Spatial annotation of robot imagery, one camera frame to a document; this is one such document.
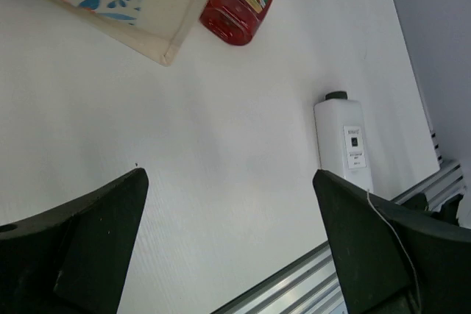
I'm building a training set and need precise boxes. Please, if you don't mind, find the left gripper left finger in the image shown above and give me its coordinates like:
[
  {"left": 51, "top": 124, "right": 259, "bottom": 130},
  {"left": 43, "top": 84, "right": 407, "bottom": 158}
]
[{"left": 1, "top": 168, "right": 149, "bottom": 313}]

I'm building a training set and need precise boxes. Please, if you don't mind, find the white rectangular bottle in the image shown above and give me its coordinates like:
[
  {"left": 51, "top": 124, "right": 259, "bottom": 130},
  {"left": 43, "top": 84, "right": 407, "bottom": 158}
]
[{"left": 314, "top": 90, "right": 374, "bottom": 192}]

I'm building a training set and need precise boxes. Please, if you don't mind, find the red dish soap bottle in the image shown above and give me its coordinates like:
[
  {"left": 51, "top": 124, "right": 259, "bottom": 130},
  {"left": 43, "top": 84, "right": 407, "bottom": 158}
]
[{"left": 199, "top": 0, "right": 273, "bottom": 46}]

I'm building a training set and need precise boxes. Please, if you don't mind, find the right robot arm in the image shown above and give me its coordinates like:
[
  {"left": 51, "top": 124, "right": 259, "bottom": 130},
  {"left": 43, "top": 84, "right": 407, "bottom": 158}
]
[{"left": 403, "top": 193, "right": 464, "bottom": 226}]

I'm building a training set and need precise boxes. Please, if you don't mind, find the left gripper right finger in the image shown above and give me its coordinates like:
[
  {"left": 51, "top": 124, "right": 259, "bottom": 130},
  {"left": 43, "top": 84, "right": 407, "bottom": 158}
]
[{"left": 313, "top": 170, "right": 470, "bottom": 313}]

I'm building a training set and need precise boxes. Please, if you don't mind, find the aluminium mounting rail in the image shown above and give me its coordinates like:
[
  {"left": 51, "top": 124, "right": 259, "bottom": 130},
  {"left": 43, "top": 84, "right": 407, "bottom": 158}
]
[{"left": 214, "top": 160, "right": 467, "bottom": 313}]

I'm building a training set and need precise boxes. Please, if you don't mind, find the cream canvas tote bag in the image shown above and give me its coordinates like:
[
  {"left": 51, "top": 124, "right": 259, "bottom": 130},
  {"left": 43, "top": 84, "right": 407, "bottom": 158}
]
[{"left": 0, "top": 0, "right": 231, "bottom": 68}]

